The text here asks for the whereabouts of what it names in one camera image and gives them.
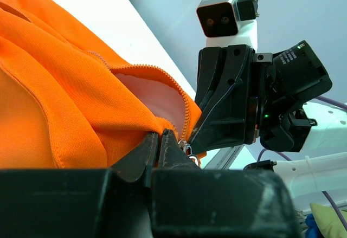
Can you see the orange jacket pink lining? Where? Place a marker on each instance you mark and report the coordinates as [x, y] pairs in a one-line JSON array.
[[69, 101]]

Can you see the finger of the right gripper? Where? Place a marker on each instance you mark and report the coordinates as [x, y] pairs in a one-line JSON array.
[[224, 98]]

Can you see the aluminium table edge rail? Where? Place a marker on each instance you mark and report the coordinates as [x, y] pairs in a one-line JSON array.
[[220, 159]]

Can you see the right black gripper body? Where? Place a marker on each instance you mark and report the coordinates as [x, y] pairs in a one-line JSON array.
[[294, 77]]

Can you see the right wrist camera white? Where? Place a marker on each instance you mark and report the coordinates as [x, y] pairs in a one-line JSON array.
[[229, 22]]

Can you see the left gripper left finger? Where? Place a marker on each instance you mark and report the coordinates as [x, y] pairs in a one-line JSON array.
[[112, 202]]

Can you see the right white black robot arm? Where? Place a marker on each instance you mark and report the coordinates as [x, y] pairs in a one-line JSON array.
[[325, 144]]

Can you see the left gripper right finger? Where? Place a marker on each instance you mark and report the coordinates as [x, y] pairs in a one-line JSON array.
[[187, 201]]

